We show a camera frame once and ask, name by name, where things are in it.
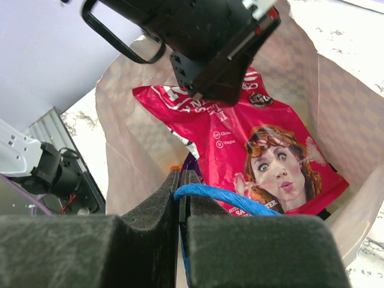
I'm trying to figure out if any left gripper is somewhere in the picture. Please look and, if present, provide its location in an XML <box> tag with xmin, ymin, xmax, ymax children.
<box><xmin>98</xmin><ymin>1</ymin><xmax>281</xmax><ymax>105</ymax></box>

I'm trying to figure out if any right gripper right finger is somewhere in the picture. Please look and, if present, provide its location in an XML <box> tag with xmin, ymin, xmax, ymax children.
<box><xmin>179</xmin><ymin>169</ymin><xmax>352</xmax><ymax>288</ymax></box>

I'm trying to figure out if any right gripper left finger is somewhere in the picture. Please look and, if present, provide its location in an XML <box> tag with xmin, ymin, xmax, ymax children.
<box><xmin>1</xmin><ymin>170</ymin><xmax>179</xmax><ymax>287</ymax></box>

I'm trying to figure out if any red snack bag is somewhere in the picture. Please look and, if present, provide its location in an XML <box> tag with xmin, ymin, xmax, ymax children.
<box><xmin>133</xmin><ymin>68</ymin><xmax>349</xmax><ymax>215</ymax></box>

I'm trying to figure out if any purple candy bag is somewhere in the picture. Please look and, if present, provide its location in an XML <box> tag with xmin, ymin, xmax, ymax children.
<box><xmin>181</xmin><ymin>152</ymin><xmax>205</xmax><ymax>184</ymax></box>

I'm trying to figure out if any checkered paper bag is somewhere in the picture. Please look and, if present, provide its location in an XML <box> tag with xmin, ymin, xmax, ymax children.
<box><xmin>95</xmin><ymin>0</ymin><xmax>384</xmax><ymax>288</ymax></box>

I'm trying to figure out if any orange Savoria snack packet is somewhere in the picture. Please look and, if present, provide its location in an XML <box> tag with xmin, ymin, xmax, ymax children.
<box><xmin>170</xmin><ymin>166</ymin><xmax>182</xmax><ymax>171</ymax></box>

